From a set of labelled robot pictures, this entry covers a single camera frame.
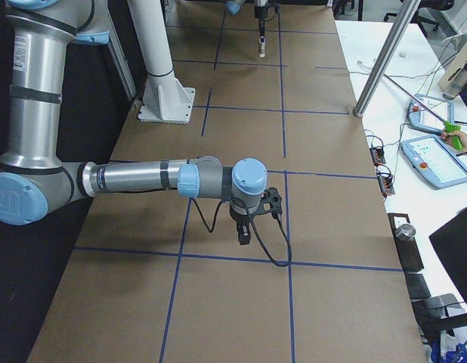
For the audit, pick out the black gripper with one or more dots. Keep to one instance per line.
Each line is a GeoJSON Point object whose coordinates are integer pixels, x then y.
{"type": "Point", "coordinates": [260, 12]}
{"type": "Point", "coordinates": [239, 218]}

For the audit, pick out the green handled reacher grabber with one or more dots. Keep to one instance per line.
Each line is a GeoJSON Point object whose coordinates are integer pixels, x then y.
{"type": "Point", "coordinates": [448, 127]}

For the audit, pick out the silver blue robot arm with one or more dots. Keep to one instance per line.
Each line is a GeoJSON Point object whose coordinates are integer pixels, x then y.
{"type": "Point", "coordinates": [234, 6]}
{"type": "Point", "coordinates": [90, 129]}

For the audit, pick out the person hand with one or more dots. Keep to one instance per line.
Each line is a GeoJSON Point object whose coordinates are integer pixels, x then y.
{"type": "Point", "coordinates": [449, 137]}

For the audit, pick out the lower small electronics board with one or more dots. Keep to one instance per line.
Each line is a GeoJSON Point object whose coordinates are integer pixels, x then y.
{"type": "Point", "coordinates": [386, 182]}

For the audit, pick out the small electronics board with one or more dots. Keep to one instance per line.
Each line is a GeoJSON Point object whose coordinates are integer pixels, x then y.
{"type": "Point", "coordinates": [386, 182]}
{"type": "Point", "coordinates": [377, 152]}

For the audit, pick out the upper small electronics board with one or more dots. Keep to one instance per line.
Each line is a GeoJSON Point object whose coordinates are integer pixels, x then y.
{"type": "Point", "coordinates": [377, 152]}

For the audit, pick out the silver metal cylinder weight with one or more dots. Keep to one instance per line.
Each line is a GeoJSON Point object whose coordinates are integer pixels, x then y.
{"type": "Point", "coordinates": [405, 232]}

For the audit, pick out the upper blue teach pendant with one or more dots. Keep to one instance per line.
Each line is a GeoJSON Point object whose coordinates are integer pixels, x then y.
{"type": "Point", "coordinates": [427, 113]}

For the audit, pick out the blue teach pendant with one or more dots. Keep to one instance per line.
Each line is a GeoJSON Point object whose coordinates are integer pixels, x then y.
{"type": "Point", "coordinates": [427, 113]}
{"type": "Point", "coordinates": [434, 161]}

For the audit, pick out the lower blue teach pendant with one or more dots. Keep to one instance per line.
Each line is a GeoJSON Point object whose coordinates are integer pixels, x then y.
{"type": "Point", "coordinates": [434, 161]}

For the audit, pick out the black laptop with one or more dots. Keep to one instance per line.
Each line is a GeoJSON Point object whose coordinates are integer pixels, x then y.
{"type": "Point", "coordinates": [450, 245]}

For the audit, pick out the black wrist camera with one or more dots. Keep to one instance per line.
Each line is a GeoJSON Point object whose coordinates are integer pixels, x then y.
{"type": "Point", "coordinates": [270, 203]}

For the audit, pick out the white camera stand pedestal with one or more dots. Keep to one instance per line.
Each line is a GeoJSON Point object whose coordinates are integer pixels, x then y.
{"type": "Point", "coordinates": [165, 99]}

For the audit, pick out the aluminium frame post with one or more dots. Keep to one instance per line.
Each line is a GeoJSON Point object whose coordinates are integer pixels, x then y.
{"type": "Point", "coordinates": [395, 35]}

